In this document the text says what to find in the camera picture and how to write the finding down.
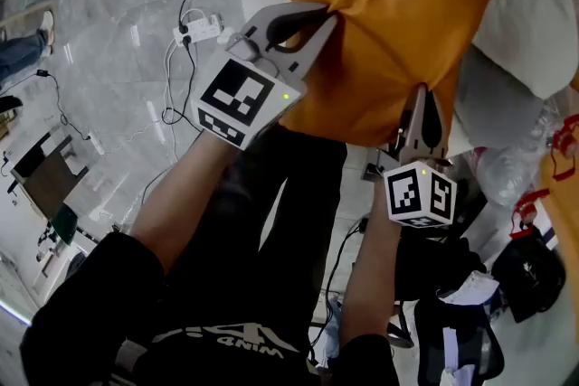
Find clear water jug red handle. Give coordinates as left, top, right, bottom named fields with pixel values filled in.
left=533, top=101, right=579, bottom=182

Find person's black trousers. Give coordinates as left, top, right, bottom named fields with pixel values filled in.
left=166, top=124, right=348, bottom=358

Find thin black cable with plug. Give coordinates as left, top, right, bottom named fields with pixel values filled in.
left=35, top=68, right=94, bottom=141

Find person's right forearm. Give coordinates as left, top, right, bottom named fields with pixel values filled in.
left=338, top=180, right=403, bottom=349

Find white dotted cloth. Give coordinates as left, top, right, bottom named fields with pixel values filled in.
left=436, top=270, right=501, bottom=308

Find white cable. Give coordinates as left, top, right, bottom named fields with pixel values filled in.
left=130, top=40, right=182, bottom=159

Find clear plastic bags red handles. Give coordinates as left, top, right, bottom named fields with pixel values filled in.
left=477, top=144, right=551, bottom=240

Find person's left forearm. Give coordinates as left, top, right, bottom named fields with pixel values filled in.
left=130, top=130, right=241, bottom=275

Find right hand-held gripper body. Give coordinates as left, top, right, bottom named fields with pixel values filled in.
left=384, top=147, right=457, bottom=230

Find looped black cable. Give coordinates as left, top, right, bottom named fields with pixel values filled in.
left=139, top=42, right=204, bottom=209

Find white round sofa chair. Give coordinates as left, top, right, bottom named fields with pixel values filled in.
left=223, top=0, right=579, bottom=159

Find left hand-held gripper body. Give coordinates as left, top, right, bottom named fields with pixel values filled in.
left=192, top=20, right=305, bottom=151

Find dark wooden table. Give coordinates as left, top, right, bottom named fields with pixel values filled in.
left=11, top=133, right=90, bottom=221

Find black handbag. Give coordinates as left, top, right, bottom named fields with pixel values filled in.
left=491, top=225, right=567, bottom=325

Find person's black printed shirt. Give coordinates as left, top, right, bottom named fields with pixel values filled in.
left=20, top=232, right=399, bottom=386

